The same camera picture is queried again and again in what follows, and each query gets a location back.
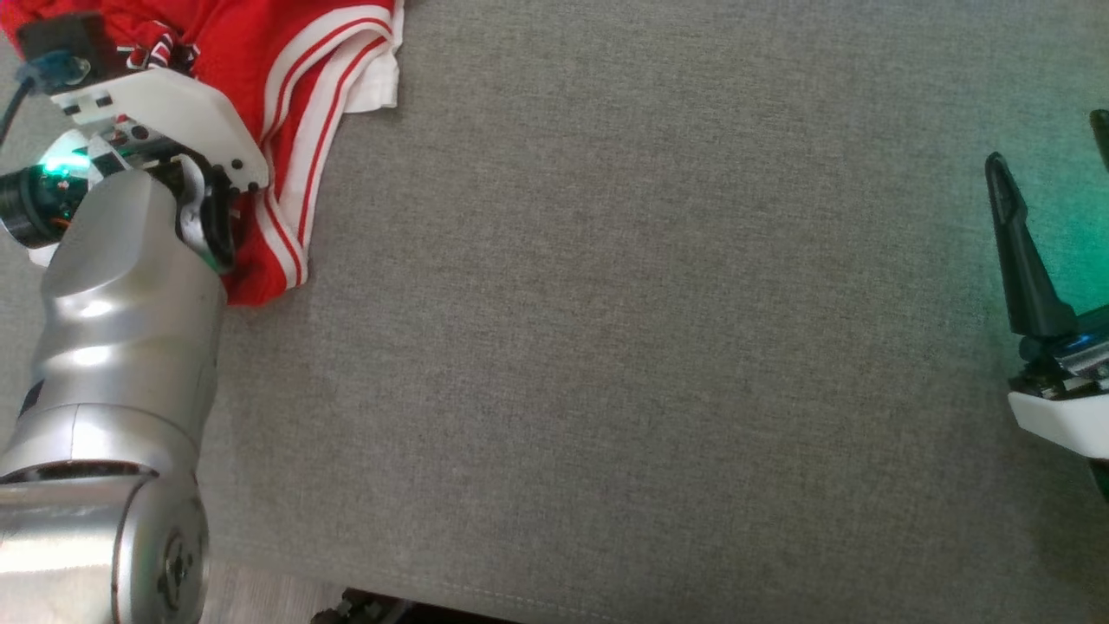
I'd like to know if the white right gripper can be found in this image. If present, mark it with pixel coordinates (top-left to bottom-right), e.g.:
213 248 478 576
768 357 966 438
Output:
984 151 1109 502

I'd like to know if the red white basketball jersey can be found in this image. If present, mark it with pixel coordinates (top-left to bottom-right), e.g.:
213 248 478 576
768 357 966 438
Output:
0 0 406 308

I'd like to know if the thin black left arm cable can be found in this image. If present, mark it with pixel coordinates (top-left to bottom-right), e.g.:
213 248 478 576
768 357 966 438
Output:
0 52 89 144

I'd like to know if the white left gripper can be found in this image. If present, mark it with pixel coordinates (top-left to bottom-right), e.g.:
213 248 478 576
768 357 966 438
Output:
50 67 270 272

